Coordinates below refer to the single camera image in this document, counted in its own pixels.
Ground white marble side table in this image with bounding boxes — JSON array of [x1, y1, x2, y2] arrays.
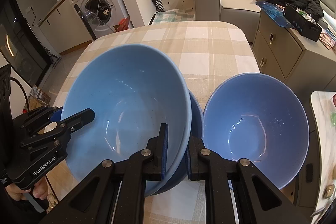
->
[[310, 92, 335, 223]]

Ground blue bowl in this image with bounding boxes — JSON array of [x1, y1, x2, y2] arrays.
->
[[203, 73, 309, 189], [62, 44, 192, 196], [154, 91, 204, 195]]

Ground cardboard box on floor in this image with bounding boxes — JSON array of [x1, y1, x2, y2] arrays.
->
[[28, 85, 51, 110]]

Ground red cardboard box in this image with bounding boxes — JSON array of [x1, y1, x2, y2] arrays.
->
[[114, 16, 130, 32]]

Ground left hand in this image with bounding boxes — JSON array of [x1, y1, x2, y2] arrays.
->
[[5, 176, 49, 201]]

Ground beige drawer cabinet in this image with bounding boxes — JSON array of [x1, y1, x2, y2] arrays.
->
[[252, 8, 336, 90]]

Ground white washing machine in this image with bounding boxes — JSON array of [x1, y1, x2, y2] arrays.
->
[[69, 0, 129, 40]]

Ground black white patterned basket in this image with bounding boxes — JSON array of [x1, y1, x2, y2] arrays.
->
[[149, 0, 195, 25]]

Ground beige plaid tablecloth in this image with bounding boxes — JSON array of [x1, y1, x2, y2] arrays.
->
[[49, 22, 258, 223]]

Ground kitchen counter cabinets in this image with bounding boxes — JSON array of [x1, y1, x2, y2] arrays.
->
[[38, 0, 92, 53]]

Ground black jacket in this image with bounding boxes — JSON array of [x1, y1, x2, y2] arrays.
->
[[268, 0, 323, 21]]

